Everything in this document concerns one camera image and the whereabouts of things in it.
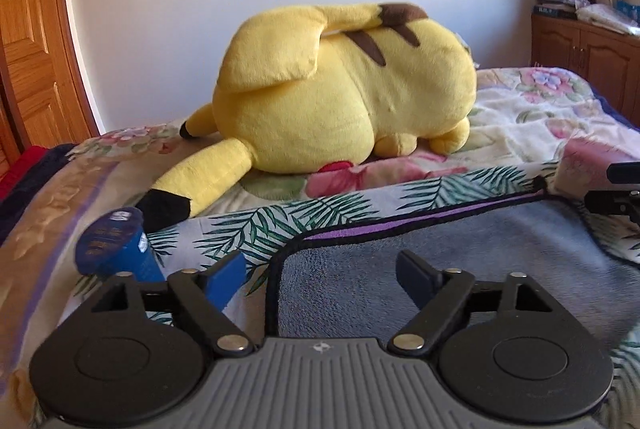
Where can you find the grey towel with purple stripe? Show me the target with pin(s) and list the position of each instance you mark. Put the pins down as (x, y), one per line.
(350, 269)

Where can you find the wooden door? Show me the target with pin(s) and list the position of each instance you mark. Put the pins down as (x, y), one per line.
(30, 34)

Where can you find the floral blanket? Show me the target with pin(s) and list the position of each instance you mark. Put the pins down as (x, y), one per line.
(520, 119)

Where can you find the wooden cabinet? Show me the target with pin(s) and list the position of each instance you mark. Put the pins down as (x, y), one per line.
(575, 49)

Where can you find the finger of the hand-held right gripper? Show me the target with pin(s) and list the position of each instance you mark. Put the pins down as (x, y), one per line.
(625, 172)
(612, 205)

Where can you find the dark blue cloth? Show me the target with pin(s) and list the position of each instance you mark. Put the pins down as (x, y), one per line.
(37, 176)

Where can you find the yellow plush toy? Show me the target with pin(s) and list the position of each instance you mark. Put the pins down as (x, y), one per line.
(330, 99)

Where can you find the red cloth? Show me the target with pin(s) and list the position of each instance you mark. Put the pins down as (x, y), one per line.
(20, 169)

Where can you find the white plastic bag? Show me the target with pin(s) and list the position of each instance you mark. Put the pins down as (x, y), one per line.
(602, 15)

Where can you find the stack of books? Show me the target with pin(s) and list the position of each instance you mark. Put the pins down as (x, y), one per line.
(552, 8)

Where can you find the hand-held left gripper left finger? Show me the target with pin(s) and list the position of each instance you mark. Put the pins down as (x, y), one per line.
(227, 281)

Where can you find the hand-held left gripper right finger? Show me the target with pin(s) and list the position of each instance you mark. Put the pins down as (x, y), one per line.
(414, 276)

